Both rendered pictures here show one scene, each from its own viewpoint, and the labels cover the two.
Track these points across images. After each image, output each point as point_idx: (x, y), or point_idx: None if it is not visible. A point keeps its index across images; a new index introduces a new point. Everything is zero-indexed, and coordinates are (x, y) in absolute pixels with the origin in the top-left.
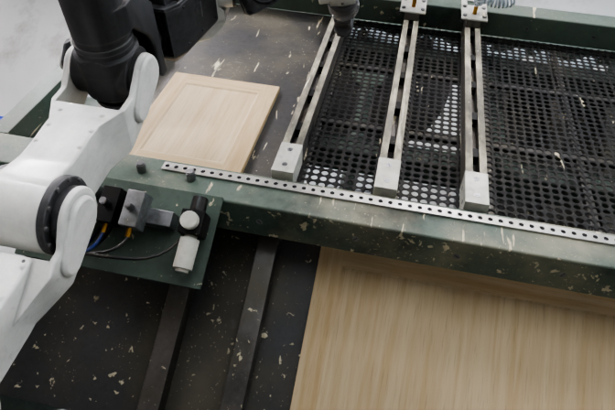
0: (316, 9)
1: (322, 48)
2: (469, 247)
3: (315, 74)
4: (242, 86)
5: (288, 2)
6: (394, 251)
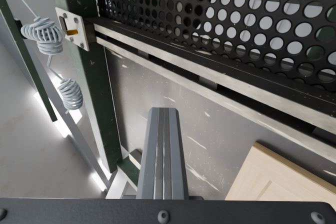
0: (101, 56)
1: (166, 73)
2: None
3: (249, 107)
4: (248, 187)
5: (102, 83)
6: None
